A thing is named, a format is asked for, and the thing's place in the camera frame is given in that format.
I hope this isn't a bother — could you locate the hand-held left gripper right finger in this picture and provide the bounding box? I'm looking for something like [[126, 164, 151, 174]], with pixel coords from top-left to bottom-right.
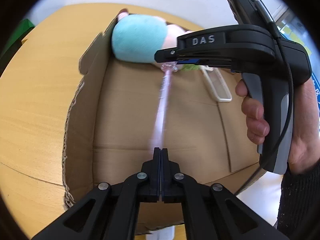
[[161, 148, 290, 240]]

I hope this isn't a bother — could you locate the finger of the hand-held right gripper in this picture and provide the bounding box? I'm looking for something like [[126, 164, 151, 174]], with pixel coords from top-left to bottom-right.
[[154, 49, 236, 68]]

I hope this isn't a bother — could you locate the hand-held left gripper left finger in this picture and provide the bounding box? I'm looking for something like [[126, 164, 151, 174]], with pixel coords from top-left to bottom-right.
[[31, 147, 161, 240]]

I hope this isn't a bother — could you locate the pink pen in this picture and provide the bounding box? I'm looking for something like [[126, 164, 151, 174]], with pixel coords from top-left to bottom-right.
[[149, 64, 179, 153]]

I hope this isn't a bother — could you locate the brown cardboard box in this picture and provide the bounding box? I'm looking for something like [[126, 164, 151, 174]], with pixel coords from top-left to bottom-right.
[[61, 14, 266, 233]]

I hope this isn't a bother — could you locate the person's right forearm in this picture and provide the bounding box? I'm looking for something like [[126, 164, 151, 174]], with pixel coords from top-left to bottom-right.
[[276, 164, 320, 238]]

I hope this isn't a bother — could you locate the person's right hand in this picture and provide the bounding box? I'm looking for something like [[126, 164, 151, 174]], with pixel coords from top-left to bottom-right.
[[235, 79, 320, 175]]

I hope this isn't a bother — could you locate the small green object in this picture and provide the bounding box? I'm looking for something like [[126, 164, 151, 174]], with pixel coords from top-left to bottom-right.
[[180, 64, 201, 72]]

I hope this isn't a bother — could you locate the pink and teal pig plush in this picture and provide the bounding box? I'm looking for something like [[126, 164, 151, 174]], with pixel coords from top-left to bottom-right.
[[111, 9, 194, 64]]

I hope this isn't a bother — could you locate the white plastic object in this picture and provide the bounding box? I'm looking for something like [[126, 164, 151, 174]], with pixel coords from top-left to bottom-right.
[[146, 226, 175, 240]]

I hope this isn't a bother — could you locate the green plastic object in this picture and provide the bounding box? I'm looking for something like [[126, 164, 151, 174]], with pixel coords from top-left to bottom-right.
[[0, 19, 34, 55]]

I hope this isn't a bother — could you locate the blue wall sign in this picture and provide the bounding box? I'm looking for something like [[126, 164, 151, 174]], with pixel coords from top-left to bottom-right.
[[309, 71, 320, 137]]

